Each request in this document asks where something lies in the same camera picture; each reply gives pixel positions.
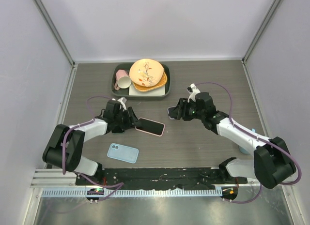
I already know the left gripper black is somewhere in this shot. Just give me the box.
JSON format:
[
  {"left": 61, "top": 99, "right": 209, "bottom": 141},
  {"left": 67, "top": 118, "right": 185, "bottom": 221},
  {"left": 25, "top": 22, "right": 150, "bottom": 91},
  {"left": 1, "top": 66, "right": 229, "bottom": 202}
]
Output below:
[{"left": 114, "top": 107, "right": 141, "bottom": 131}]

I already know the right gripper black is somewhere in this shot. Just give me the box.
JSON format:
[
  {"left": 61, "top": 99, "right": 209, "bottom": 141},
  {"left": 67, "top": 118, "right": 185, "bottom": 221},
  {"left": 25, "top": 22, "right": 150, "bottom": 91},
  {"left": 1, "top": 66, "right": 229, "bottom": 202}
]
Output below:
[{"left": 169, "top": 98, "right": 205, "bottom": 121}]

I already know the white phone black screen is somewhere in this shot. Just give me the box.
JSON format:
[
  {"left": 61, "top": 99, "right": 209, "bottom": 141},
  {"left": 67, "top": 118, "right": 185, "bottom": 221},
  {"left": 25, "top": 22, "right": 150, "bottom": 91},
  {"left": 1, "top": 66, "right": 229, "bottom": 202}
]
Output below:
[{"left": 136, "top": 118, "right": 165, "bottom": 135}]

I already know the pink phone case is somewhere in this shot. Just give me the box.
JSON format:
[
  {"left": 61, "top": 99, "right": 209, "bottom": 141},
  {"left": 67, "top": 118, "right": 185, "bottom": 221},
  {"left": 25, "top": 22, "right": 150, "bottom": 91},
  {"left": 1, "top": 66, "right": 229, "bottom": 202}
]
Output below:
[{"left": 134, "top": 117, "right": 166, "bottom": 137}]

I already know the light blue phone case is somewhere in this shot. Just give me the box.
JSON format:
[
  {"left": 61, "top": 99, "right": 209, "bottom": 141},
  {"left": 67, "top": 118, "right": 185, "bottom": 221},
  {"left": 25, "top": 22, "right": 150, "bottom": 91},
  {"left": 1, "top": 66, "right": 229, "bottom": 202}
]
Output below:
[{"left": 107, "top": 143, "right": 139, "bottom": 164}]

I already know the green phone black screen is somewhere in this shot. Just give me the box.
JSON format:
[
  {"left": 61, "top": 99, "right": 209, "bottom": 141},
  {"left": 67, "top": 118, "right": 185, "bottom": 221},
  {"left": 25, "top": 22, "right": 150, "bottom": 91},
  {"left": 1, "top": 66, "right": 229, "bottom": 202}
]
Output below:
[{"left": 111, "top": 130, "right": 124, "bottom": 135}]

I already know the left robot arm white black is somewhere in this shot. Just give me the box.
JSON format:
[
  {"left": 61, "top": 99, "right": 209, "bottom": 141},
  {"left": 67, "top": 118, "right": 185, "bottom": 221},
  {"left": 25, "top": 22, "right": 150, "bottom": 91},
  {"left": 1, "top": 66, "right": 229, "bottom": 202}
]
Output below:
[{"left": 42, "top": 99, "right": 141, "bottom": 186}]

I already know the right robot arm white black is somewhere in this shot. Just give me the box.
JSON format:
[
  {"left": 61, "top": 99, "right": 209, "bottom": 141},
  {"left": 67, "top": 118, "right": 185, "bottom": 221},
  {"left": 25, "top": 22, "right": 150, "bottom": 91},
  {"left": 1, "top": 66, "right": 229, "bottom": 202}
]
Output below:
[{"left": 168, "top": 92, "right": 300, "bottom": 189}]

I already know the white square plate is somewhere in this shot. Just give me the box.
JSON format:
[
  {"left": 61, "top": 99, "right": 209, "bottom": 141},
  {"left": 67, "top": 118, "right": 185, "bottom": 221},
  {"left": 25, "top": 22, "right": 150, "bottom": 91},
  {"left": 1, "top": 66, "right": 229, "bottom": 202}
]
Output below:
[{"left": 128, "top": 84, "right": 165, "bottom": 97}]

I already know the dark green tray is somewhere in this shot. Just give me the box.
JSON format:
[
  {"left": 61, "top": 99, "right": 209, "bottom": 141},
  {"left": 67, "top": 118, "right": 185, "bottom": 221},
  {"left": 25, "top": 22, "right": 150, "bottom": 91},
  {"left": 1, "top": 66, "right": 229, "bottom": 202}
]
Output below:
[{"left": 110, "top": 62, "right": 171, "bottom": 100}]

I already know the pink mug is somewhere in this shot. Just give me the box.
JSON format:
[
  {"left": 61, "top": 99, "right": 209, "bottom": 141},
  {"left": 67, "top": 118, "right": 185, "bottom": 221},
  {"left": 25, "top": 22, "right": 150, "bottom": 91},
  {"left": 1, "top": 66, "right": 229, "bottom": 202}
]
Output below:
[{"left": 114, "top": 70, "right": 132, "bottom": 90}]

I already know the peach floral plate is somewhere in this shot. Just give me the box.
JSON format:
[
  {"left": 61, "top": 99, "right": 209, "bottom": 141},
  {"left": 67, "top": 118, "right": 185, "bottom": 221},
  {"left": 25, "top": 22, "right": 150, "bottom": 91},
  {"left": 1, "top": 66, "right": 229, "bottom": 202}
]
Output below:
[{"left": 129, "top": 59, "right": 164, "bottom": 87}]

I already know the light blue cup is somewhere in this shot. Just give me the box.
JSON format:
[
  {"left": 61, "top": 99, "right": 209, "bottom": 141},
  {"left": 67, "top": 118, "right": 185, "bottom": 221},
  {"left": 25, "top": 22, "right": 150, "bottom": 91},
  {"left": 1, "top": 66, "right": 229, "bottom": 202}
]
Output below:
[{"left": 239, "top": 132, "right": 254, "bottom": 155}]

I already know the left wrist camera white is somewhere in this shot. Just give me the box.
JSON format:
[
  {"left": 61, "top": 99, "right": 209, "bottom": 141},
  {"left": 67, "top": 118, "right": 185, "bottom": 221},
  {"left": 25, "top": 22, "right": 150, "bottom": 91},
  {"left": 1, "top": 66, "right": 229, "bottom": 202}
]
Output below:
[{"left": 112, "top": 97, "right": 127, "bottom": 111}]

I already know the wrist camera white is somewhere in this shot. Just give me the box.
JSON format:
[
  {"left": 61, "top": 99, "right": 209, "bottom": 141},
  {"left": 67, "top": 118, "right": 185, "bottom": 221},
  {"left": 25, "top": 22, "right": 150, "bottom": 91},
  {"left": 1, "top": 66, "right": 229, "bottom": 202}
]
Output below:
[
  {"left": 187, "top": 83, "right": 201, "bottom": 103},
  {"left": 112, "top": 97, "right": 127, "bottom": 111}
]

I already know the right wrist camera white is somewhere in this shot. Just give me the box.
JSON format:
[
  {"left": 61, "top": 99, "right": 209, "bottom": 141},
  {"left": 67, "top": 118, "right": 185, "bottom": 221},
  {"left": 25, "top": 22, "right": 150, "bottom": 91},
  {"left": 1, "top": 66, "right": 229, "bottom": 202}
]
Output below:
[{"left": 187, "top": 83, "right": 201, "bottom": 103}]

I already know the white slotted cable duct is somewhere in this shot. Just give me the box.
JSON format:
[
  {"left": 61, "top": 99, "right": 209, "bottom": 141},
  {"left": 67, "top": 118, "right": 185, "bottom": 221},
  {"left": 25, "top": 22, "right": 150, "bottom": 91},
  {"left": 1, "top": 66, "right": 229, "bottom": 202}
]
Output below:
[{"left": 41, "top": 187, "right": 222, "bottom": 197}]

